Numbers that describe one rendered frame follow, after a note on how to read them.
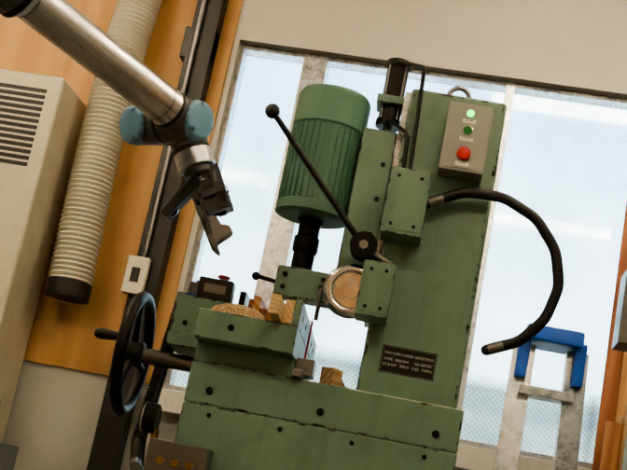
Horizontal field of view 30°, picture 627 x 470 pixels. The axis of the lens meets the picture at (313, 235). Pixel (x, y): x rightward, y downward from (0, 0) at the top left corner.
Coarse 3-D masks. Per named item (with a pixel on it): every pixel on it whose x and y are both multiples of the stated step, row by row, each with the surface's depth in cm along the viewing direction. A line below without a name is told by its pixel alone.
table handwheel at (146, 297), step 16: (144, 304) 267; (128, 320) 257; (144, 320) 279; (128, 336) 255; (144, 336) 280; (128, 352) 265; (144, 352) 266; (160, 352) 267; (112, 368) 254; (128, 368) 263; (144, 368) 279; (176, 368) 266; (112, 384) 255; (112, 400) 258; (128, 400) 271
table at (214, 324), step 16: (208, 320) 241; (224, 320) 241; (240, 320) 241; (256, 320) 241; (176, 336) 262; (192, 336) 262; (208, 336) 241; (224, 336) 240; (240, 336) 240; (256, 336) 240; (272, 336) 240; (288, 336) 240; (192, 352) 270; (272, 352) 243; (288, 352) 239; (304, 352) 268
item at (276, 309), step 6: (276, 294) 233; (276, 300) 232; (282, 300) 235; (270, 306) 232; (276, 306) 232; (282, 306) 236; (270, 312) 232; (276, 312) 232; (282, 312) 239; (276, 318) 237; (282, 318) 241
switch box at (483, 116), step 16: (448, 112) 261; (464, 112) 261; (480, 112) 261; (448, 128) 260; (480, 128) 260; (448, 144) 259; (464, 144) 259; (480, 144) 259; (448, 160) 258; (464, 160) 258; (480, 160) 258; (448, 176) 263; (464, 176) 261; (480, 176) 259
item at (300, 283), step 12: (276, 276) 268; (288, 276) 267; (300, 276) 267; (312, 276) 267; (324, 276) 267; (276, 288) 267; (288, 288) 267; (300, 288) 267; (312, 288) 266; (312, 300) 266; (324, 300) 266
